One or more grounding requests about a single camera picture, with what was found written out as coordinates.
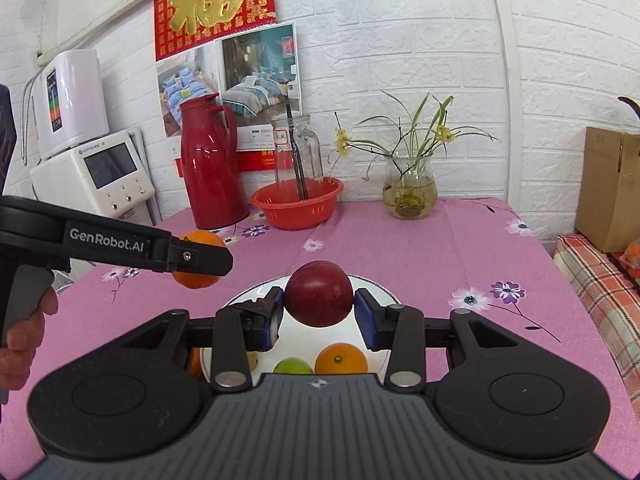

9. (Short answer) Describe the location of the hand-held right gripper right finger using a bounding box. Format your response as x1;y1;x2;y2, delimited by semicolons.
353;287;522;394

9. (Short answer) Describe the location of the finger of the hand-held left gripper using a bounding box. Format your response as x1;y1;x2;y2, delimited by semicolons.
168;234;235;277

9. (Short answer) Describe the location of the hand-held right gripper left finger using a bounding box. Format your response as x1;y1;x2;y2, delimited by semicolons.
120;286;286;394

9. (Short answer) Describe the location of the small tangerine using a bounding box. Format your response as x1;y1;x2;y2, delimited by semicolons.
172;229;229;291

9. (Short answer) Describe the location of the white plate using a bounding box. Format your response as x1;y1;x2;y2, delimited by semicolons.
199;272;404;386

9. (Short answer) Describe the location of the red apple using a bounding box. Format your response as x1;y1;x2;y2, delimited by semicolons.
283;260;355;330

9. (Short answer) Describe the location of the green apple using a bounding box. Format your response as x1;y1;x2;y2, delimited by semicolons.
272;357;316;376

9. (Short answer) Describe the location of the person's left hand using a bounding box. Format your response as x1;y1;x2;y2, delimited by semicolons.
0;287;60;391

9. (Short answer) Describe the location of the white appliance with screen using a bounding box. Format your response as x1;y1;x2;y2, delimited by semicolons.
29;128;157;229

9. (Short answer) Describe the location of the red thermos jug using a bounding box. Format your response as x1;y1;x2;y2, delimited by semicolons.
178;92;251;231

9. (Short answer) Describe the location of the pink floral tablecloth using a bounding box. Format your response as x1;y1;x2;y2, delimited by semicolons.
0;196;640;461

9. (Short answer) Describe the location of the dark textured object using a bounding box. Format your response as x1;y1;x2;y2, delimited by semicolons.
0;84;19;196

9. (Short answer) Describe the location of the red plastic basket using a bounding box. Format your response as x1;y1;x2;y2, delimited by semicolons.
250;176;345;232

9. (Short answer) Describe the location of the black straw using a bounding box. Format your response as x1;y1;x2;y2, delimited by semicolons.
284;104;309;201

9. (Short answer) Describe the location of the white water purifier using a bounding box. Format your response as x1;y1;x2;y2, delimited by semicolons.
30;49;110;161

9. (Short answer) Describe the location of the glass vase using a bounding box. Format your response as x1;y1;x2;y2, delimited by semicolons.
382;155;439;221

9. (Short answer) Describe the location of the clear glass jar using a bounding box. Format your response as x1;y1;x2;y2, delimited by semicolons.
271;114;325;196

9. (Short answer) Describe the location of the yellow flowered green plant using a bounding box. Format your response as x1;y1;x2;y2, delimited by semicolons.
327;91;502;184

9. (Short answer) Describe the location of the plaid cloth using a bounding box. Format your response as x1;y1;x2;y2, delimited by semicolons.
552;233;640;427

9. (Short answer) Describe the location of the cardboard box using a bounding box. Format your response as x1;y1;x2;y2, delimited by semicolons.
575;126;640;255

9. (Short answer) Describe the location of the clear plastic bag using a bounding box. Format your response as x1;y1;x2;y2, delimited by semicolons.
617;239;640;292

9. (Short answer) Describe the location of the purple leafed plant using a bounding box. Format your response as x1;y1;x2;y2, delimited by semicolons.
617;95;640;122

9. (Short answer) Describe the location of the red wall calendar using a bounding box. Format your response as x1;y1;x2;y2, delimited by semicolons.
152;0;301;179

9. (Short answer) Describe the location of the white wall pipe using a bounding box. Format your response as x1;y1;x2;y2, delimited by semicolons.
487;0;524;204

